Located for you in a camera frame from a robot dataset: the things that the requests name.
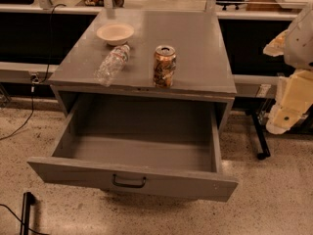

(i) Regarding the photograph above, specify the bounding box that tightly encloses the black stand foot lower left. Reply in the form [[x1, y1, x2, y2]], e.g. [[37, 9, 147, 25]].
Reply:
[[20, 192, 35, 235]]

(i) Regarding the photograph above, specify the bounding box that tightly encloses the grey railing beam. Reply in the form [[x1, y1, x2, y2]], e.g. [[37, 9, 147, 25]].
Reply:
[[0, 62, 58, 84]]

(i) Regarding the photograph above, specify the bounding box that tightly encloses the grey top drawer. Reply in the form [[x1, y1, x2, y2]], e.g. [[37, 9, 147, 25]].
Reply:
[[28, 94, 238, 202]]

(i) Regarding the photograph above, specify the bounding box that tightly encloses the white ceramic bowl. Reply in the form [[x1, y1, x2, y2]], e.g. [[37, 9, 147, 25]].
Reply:
[[96, 23, 134, 46]]

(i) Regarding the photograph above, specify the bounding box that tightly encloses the grey metal cabinet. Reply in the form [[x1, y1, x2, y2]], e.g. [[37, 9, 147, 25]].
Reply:
[[49, 8, 237, 128]]

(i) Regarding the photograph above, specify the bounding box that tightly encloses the orange drink can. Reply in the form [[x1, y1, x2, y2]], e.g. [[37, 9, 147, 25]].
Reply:
[[154, 45, 176, 88]]

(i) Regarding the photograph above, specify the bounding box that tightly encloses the black drawer handle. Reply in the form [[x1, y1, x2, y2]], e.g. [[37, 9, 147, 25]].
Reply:
[[112, 174, 147, 189]]

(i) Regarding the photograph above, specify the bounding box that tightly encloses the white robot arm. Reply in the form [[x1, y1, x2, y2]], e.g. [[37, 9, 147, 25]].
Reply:
[[263, 3, 313, 134]]

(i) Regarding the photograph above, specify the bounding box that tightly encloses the black cable on left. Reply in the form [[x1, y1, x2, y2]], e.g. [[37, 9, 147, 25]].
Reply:
[[0, 3, 67, 141]]

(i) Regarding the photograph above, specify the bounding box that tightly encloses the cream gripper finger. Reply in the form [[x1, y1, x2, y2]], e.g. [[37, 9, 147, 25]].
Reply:
[[266, 103, 302, 134]]

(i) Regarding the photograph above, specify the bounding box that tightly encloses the clear plastic water bottle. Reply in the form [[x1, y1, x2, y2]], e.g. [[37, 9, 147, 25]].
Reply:
[[94, 44, 130, 86]]

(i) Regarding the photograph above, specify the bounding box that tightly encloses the black metal stand leg right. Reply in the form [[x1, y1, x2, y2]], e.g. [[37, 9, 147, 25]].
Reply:
[[246, 110, 271, 160]]

